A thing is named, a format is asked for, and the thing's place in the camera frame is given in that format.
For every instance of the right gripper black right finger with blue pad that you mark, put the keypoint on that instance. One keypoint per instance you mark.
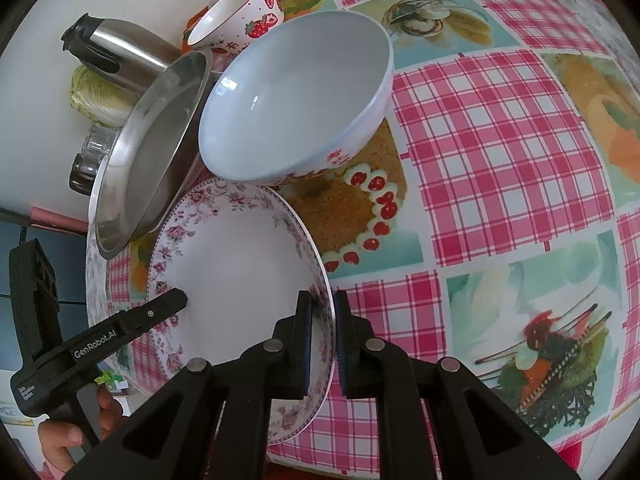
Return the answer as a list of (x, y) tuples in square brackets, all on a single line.
[(435, 420)]

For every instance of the person's left hand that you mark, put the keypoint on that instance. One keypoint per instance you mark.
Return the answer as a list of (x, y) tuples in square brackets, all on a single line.
[(57, 437)]

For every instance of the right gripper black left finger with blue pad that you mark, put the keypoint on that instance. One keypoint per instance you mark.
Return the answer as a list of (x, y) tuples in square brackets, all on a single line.
[(211, 421)]

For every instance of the pink floral round plate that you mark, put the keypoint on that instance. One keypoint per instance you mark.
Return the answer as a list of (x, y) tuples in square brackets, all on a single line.
[(241, 255)]

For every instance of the green napa cabbage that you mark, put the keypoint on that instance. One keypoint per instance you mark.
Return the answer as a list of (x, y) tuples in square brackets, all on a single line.
[(98, 99)]

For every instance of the large pale blue bowl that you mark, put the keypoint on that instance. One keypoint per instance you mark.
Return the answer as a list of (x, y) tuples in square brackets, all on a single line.
[(302, 100)]

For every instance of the dark blue refrigerator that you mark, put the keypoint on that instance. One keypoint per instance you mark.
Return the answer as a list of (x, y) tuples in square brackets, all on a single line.
[(57, 270)]

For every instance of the clear drinking glasses group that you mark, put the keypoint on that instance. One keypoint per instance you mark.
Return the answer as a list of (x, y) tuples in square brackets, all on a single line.
[(97, 145)]

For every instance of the stainless steel thermos jug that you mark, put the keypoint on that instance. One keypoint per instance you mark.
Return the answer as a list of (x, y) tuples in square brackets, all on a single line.
[(120, 52)]

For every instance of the strawberry pattern white bowl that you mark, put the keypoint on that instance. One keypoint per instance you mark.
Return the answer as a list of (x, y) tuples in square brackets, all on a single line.
[(229, 26)]

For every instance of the pink checkered tablecloth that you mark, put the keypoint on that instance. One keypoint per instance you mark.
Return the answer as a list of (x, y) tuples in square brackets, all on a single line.
[(494, 216)]

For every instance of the round stainless steel plate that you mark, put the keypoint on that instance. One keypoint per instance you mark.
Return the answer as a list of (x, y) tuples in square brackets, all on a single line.
[(153, 153)]

